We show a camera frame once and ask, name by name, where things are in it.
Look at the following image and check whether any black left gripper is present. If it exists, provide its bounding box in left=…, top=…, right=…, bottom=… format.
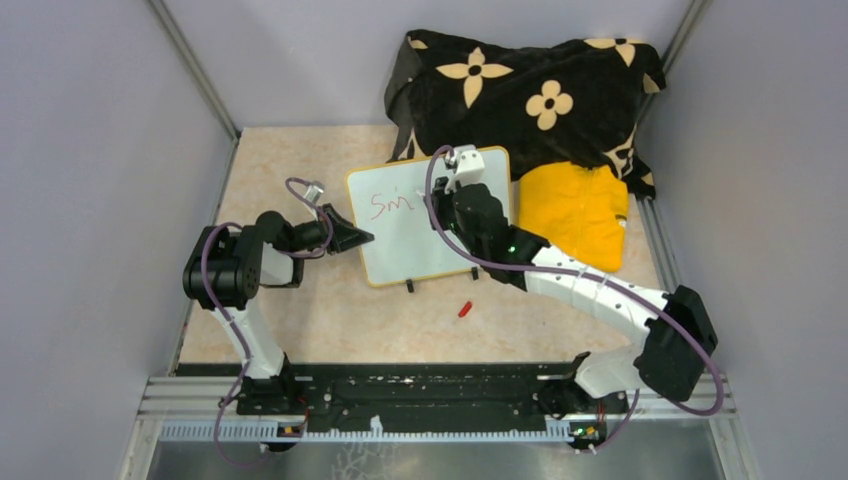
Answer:
left=287, top=203, right=375, bottom=255

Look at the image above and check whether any whiteboard with yellow rim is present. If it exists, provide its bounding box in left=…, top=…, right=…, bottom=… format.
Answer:
left=346, top=158, right=474, bottom=287

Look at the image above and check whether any red marker cap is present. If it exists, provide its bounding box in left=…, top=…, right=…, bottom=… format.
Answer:
left=457, top=301, right=473, bottom=318

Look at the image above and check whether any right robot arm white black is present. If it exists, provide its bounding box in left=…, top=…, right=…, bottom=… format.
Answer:
left=425, top=177, right=719, bottom=412

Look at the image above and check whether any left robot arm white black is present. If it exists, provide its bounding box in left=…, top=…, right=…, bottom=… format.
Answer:
left=182, top=204, right=375, bottom=415

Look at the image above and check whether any folded yellow garment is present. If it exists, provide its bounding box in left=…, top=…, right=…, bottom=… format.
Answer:
left=517, top=162, right=629, bottom=273

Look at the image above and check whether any black blanket with beige flowers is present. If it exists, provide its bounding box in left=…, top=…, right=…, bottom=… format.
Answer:
left=384, top=29, right=666, bottom=198

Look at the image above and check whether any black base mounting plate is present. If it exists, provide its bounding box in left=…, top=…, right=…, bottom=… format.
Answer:
left=218, top=360, right=700, bottom=435

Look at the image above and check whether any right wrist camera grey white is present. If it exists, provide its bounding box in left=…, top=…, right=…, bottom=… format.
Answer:
left=444, top=145, right=485, bottom=193

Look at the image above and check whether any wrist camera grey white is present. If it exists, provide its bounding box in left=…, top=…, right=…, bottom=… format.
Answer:
left=304, top=181, right=324, bottom=205
left=444, top=145, right=485, bottom=193

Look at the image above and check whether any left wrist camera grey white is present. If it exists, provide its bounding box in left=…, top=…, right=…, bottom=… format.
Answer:
left=304, top=181, right=324, bottom=205

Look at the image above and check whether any aluminium side rail right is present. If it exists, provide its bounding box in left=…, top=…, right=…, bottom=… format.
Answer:
left=635, top=195, right=707, bottom=372

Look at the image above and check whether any aluminium frame rail front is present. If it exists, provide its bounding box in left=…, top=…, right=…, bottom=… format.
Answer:
left=135, top=374, right=738, bottom=445

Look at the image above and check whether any aluminium corner post left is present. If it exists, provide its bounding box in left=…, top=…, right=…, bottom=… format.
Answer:
left=145, top=0, right=241, bottom=142

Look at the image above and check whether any aluminium corner post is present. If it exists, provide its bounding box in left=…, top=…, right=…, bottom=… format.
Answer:
left=145, top=0, right=241, bottom=142
left=639, top=0, right=706, bottom=121

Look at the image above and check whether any aluminium corner post right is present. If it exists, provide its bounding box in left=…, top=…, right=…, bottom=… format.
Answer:
left=639, top=0, right=706, bottom=121

